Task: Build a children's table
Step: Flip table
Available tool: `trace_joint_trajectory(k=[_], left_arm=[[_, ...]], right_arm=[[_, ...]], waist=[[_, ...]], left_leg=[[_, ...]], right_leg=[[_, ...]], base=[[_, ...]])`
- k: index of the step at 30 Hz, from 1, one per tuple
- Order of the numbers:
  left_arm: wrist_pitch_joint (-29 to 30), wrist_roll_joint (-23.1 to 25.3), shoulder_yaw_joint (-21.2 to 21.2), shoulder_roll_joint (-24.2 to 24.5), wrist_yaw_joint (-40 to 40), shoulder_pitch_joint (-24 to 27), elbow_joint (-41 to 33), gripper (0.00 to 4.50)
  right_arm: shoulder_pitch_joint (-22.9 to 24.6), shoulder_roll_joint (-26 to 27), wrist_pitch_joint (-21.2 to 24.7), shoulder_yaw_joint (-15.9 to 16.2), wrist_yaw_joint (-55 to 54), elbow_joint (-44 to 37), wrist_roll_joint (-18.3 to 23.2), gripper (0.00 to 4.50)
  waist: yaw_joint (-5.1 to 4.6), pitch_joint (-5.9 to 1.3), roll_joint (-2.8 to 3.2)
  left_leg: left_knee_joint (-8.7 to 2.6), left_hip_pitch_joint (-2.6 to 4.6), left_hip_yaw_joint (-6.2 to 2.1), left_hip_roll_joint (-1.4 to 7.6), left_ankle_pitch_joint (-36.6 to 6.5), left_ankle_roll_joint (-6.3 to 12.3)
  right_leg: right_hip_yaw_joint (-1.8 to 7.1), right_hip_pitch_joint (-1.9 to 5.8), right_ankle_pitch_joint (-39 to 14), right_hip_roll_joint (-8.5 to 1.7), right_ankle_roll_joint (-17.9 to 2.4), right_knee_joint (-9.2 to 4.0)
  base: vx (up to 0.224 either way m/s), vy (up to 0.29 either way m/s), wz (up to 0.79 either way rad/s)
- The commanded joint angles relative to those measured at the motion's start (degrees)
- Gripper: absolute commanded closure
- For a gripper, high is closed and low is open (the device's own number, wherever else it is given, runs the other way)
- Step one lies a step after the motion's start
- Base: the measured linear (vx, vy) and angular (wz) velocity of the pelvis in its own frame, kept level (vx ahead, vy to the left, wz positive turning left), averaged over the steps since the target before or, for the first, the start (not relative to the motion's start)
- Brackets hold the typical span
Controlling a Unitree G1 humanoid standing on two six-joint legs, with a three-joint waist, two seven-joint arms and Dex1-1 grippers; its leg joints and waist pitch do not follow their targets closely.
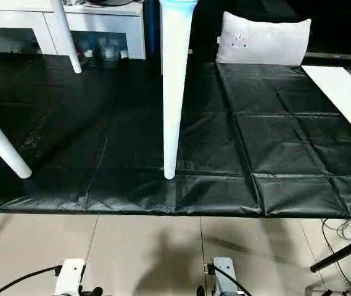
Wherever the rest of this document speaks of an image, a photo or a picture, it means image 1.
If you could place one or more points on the black work mat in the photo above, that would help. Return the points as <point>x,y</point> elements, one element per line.
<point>274,135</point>

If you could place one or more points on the black metal bar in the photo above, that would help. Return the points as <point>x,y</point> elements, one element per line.
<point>342,251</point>

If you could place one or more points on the white cabinet with glass doors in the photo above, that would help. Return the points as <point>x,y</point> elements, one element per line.
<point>70,28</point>

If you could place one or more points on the grey black bag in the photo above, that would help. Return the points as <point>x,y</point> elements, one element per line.
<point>110,2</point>

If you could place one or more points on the grey pillow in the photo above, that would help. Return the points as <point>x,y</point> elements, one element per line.
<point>261,40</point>

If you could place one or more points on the white flat board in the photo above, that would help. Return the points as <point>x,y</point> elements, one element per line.
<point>345,98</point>

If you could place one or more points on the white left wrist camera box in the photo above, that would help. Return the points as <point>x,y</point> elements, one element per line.
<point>70,277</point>

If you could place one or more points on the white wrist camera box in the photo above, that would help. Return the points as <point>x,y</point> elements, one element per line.
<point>70,277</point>
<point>223,277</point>

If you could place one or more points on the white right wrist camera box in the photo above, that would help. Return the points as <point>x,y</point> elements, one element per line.
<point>223,277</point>

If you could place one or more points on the chrome metal frame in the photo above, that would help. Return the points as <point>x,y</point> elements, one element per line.
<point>335,290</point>

